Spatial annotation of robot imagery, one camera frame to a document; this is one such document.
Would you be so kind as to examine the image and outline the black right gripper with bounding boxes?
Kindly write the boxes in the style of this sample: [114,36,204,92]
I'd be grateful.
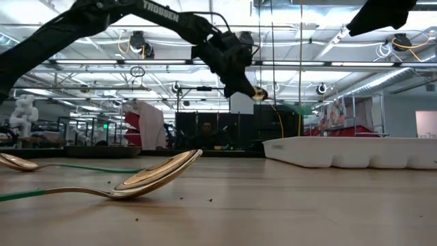
[346,0,418,38]

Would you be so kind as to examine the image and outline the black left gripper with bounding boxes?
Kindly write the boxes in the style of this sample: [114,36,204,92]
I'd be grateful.
[191,31,256,99]

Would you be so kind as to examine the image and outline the gold spoon green handle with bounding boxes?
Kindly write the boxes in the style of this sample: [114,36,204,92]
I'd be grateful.
[251,86,311,117]
[0,152,146,174]
[0,148,203,203]

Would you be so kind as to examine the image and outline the white square pillar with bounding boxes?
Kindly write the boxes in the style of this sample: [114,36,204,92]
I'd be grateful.
[230,70,257,115]

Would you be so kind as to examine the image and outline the black partition panel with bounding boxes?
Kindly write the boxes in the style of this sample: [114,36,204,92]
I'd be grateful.
[253,104,302,141]
[174,111,255,151]

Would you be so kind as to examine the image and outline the person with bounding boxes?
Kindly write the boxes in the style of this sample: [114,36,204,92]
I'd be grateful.
[196,121,223,150]

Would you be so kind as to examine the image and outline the metal shelving rack red bins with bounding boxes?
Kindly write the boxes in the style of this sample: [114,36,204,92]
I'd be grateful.
[302,92,391,138]

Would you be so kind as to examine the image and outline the colourful poster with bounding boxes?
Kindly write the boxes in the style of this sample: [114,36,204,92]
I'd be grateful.
[326,96,348,128]

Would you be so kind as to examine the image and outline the white draped cloth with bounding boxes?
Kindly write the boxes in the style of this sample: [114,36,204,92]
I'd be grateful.
[135,100,167,151]

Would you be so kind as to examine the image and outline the white board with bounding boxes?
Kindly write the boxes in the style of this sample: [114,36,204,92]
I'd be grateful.
[414,109,437,139]

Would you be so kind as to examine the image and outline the white cutlery tray grey pads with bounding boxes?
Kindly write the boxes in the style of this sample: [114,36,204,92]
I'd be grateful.
[262,136,437,171]

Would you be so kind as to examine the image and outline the black round plate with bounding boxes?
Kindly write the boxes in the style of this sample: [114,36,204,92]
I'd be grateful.
[64,146,143,159]

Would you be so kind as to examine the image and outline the black metal gantry frame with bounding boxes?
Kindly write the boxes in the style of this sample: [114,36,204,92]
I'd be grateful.
[175,86,231,113]

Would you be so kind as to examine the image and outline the black hanging cable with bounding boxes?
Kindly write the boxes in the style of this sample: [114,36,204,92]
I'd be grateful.
[270,0,277,110]
[257,0,263,113]

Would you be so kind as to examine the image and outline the round wire loop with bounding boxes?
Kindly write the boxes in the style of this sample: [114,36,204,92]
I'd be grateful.
[129,65,146,79]

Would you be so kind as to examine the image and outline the silver overhead rail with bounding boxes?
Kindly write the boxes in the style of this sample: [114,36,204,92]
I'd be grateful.
[0,57,437,68]

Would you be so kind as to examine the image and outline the black metal workstation frame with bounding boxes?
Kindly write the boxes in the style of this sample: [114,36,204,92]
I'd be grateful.
[56,115,121,147]

